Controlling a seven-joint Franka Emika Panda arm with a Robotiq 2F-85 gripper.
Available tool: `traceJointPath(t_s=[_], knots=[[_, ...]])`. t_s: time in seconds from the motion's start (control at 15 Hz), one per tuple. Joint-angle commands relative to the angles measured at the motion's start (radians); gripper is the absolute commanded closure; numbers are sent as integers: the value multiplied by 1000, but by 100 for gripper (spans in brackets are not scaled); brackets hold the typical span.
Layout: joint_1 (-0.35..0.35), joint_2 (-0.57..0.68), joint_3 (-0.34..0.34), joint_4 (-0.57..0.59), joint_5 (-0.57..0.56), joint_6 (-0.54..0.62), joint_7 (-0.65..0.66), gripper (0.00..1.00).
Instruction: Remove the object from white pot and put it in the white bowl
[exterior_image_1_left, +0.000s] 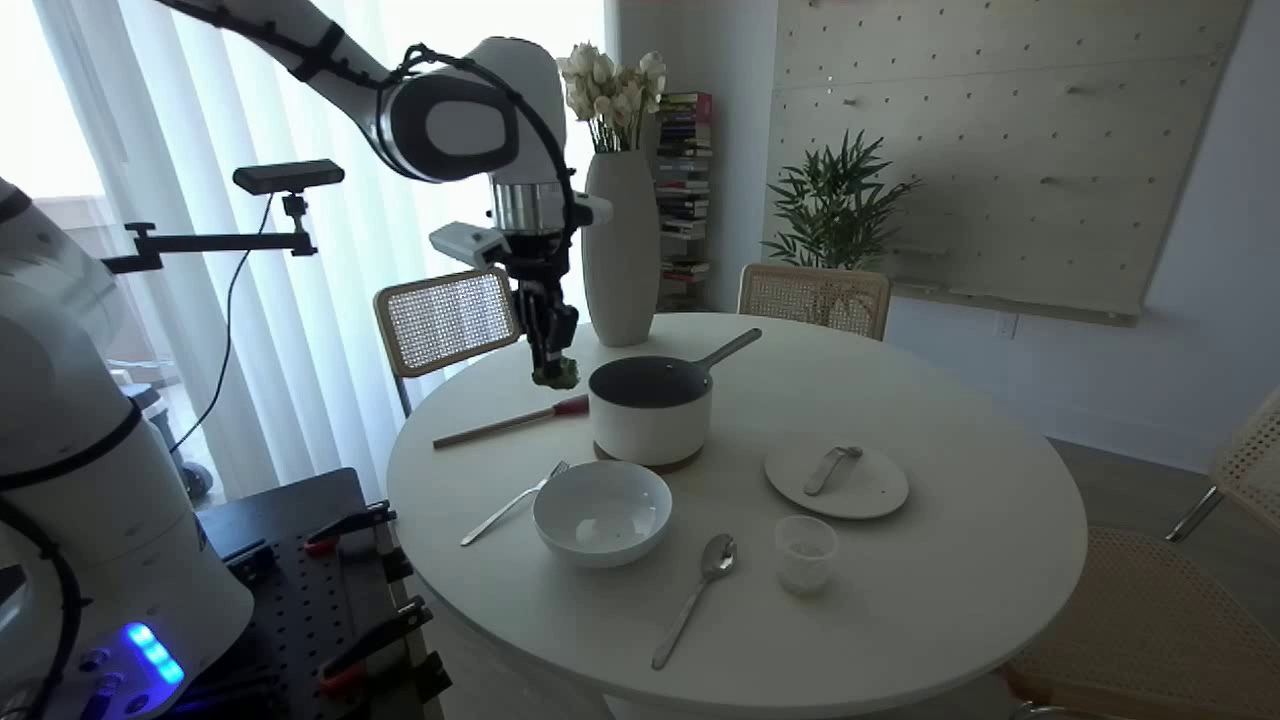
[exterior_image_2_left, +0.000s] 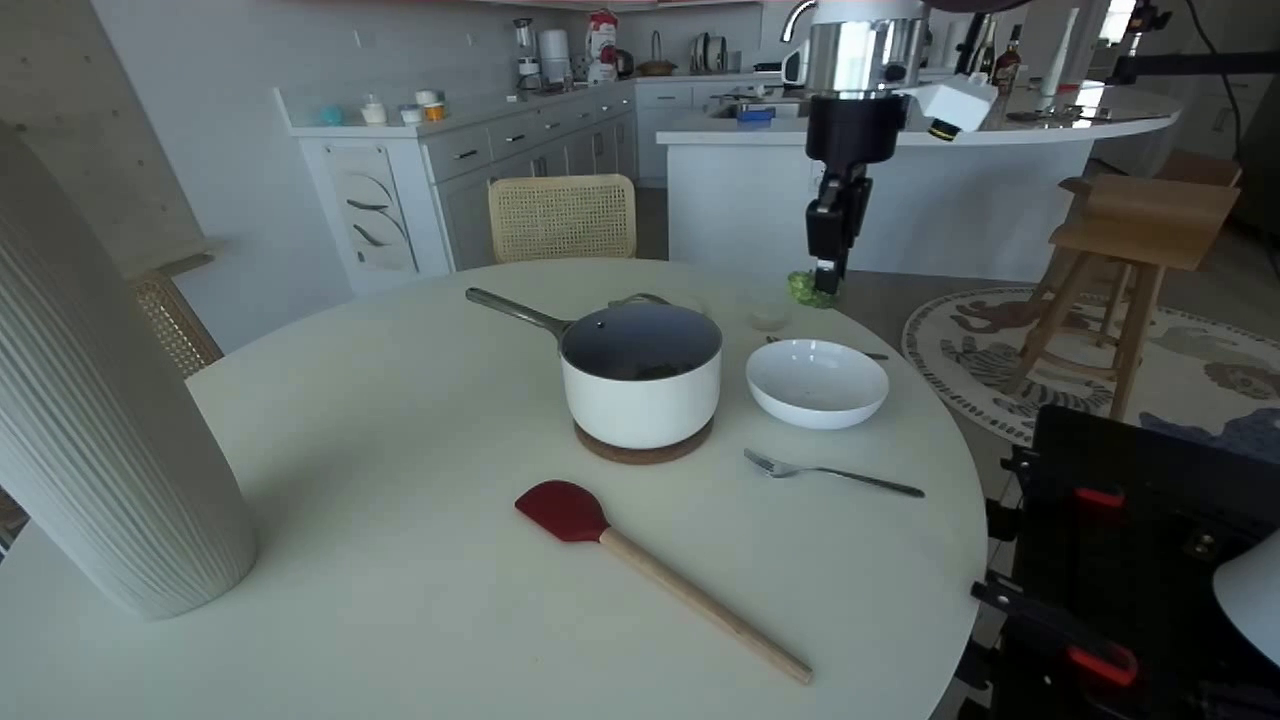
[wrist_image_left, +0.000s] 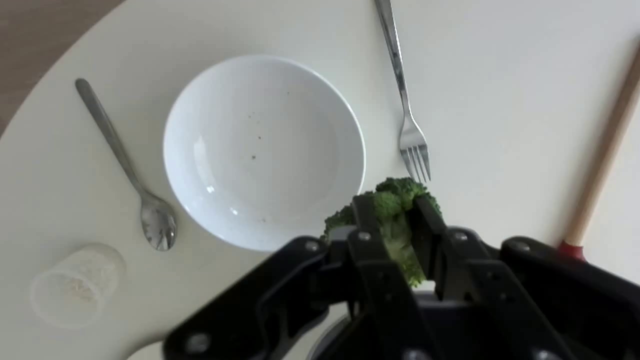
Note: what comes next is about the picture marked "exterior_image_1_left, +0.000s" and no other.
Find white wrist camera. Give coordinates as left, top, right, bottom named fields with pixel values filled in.
left=429, top=217, right=513, bottom=270

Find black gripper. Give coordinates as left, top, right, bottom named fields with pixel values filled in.
left=501, top=229, right=583, bottom=392

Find white flowers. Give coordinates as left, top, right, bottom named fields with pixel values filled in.
left=555, top=43, right=670, bottom=159

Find black clamp red handle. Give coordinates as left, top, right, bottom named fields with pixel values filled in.
left=316, top=598, right=440, bottom=682
left=301, top=501, right=400, bottom=565

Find black camera cable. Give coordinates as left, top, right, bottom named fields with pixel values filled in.
left=167, top=198, right=279, bottom=457

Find silver fork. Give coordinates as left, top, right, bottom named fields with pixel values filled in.
left=456, top=460, right=570, bottom=553

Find wicker back chair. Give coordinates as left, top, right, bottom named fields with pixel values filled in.
left=994, top=380, right=1280, bottom=720
left=736, top=261, right=895, bottom=346
left=373, top=264, right=528, bottom=417

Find black perforated work table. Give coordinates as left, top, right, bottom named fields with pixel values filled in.
left=172, top=465, right=451, bottom=720

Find wooden pegboard panel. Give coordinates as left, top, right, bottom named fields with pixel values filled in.
left=763, top=0, right=1255, bottom=329

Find white bowl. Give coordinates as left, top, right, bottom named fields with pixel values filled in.
left=530, top=457, right=676, bottom=573

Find small white plate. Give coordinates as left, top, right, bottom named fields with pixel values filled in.
left=760, top=440, right=917, bottom=525

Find white ribbed vase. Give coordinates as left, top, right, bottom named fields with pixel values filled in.
left=579, top=147, right=664, bottom=354

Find green potted plant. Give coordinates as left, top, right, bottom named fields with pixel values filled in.
left=763, top=129, right=920, bottom=276

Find white sheer curtain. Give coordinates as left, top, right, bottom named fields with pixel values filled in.
left=32, top=0, right=615, bottom=504

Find small white cup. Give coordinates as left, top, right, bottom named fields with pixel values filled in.
left=772, top=517, right=843, bottom=601

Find black stereo camera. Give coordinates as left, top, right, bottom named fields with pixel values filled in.
left=232, top=157, right=347, bottom=199

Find long silver spoon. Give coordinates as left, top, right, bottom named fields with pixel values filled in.
left=648, top=534, right=738, bottom=678

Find red spatula wooden handle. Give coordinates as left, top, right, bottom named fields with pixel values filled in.
left=429, top=392, right=593, bottom=451

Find small spoon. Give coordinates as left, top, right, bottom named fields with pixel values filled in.
left=801, top=445, right=867, bottom=501

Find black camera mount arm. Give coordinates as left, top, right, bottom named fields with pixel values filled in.
left=101, top=192, right=319, bottom=282

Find stack of books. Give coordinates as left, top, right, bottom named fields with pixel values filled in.
left=651, top=92, right=721, bottom=311

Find white pot with handle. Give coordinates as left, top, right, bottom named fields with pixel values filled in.
left=583, top=326, right=767, bottom=471

